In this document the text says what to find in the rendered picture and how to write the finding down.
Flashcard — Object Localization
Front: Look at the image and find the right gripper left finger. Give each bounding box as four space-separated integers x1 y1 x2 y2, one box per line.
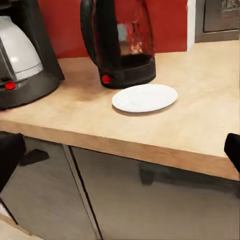
0 133 26 193

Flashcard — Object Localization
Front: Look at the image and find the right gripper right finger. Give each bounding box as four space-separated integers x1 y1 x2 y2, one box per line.
224 132 240 173

